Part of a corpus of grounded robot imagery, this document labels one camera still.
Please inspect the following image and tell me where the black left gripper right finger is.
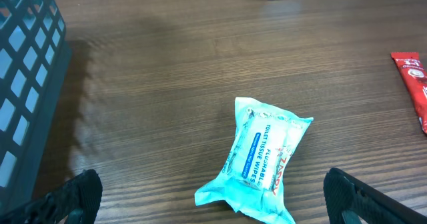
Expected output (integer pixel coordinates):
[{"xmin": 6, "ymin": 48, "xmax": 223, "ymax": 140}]
[{"xmin": 324, "ymin": 167, "xmax": 426, "ymax": 224}]

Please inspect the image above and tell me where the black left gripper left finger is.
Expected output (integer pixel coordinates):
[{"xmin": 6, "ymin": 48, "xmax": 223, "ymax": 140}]
[{"xmin": 1, "ymin": 169, "xmax": 103, "ymax": 224}]

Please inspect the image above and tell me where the teal tissue packet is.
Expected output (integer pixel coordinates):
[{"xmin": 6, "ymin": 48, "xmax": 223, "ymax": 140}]
[{"xmin": 194, "ymin": 97, "xmax": 313, "ymax": 223}]

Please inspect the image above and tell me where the red snack stick packet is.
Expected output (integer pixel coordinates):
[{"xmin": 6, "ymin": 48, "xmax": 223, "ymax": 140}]
[{"xmin": 391, "ymin": 52, "xmax": 426, "ymax": 133}]

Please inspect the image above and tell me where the grey plastic shopping basket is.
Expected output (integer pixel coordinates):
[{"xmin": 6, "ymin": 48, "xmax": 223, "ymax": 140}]
[{"xmin": 1, "ymin": 0, "xmax": 71, "ymax": 213}]

